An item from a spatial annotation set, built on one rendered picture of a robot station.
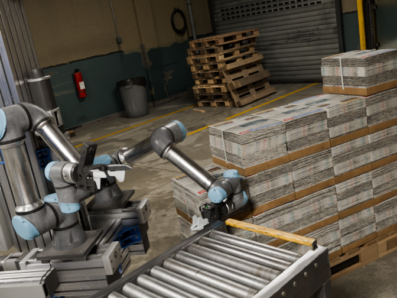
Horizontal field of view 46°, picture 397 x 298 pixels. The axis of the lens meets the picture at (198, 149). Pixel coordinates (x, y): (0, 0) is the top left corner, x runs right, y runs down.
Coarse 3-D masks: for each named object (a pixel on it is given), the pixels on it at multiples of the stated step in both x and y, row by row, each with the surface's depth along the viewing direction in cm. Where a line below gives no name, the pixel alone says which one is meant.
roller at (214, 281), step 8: (168, 264) 177; (176, 264) 174; (184, 264) 173; (176, 272) 173; (184, 272) 170; (192, 272) 168; (200, 272) 166; (200, 280) 164; (208, 280) 161; (216, 280) 159; (224, 280) 158; (216, 288) 158; (224, 288) 156; (232, 288) 154; (240, 288) 152; (248, 288) 151; (240, 296) 150; (248, 296) 148
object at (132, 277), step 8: (216, 224) 202; (224, 224) 202; (200, 232) 197; (208, 232) 195; (224, 232) 203; (184, 240) 192; (192, 240) 191; (176, 248) 186; (184, 248) 186; (160, 256) 182; (168, 256) 181; (144, 264) 178; (152, 264) 177; (160, 264) 178; (136, 272) 174; (144, 272) 173; (120, 280) 170; (128, 280) 169; (104, 288) 167; (112, 288) 166; (120, 288) 166; (96, 296) 162; (104, 296) 161
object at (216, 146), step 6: (234, 120) 272; (240, 120) 270; (246, 120) 268; (210, 126) 268; (216, 126) 265; (222, 126) 263; (228, 126) 261; (210, 132) 269; (216, 132) 262; (210, 138) 272; (216, 138) 265; (210, 144) 273; (216, 144) 266; (222, 144) 259; (210, 150) 274; (216, 150) 267; (222, 150) 260; (216, 156) 270; (222, 156) 262
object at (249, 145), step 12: (264, 120) 260; (228, 132) 249; (240, 132) 241; (252, 132) 240; (264, 132) 243; (276, 132) 247; (228, 144) 252; (240, 144) 240; (252, 144) 242; (264, 144) 245; (276, 144) 249; (240, 156) 241; (252, 156) 244; (264, 156) 247; (276, 156) 250
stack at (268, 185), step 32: (320, 160) 264; (352, 160) 276; (192, 192) 239; (256, 192) 249; (288, 192) 257; (320, 192) 268; (352, 192) 280; (256, 224) 251; (288, 224) 262; (352, 224) 284; (352, 256) 288
